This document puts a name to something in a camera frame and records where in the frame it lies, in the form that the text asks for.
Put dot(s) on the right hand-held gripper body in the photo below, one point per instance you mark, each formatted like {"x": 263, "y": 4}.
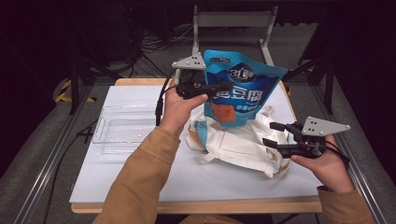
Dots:
{"x": 311, "y": 143}

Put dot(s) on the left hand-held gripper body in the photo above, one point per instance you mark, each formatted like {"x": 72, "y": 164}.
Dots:
{"x": 191, "y": 84}

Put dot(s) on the blue snack pouch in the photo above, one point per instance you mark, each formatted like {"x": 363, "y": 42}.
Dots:
{"x": 246, "y": 84}

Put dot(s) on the white orange teal tote bag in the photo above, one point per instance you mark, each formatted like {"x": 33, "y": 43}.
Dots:
{"x": 239, "y": 146}

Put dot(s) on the person's left hand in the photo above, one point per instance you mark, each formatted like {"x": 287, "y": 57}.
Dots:
{"x": 176, "y": 112}

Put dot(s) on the person's right hand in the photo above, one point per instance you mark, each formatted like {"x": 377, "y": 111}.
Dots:
{"x": 330, "y": 171}

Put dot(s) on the black tripod stand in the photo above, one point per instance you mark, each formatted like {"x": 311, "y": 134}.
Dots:
{"x": 74, "y": 84}
{"x": 328, "y": 84}

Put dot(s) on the grey metal stand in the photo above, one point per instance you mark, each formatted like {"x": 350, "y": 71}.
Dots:
{"x": 233, "y": 19}

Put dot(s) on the clear plastic tray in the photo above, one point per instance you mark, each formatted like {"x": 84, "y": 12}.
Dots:
{"x": 124, "y": 130}

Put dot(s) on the yellow black hazard tape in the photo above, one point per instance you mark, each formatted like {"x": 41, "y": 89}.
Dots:
{"x": 62, "y": 93}

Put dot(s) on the aluminium rail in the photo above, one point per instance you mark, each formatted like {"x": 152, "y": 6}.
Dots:
{"x": 46, "y": 174}
{"x": 361, "y": 174}

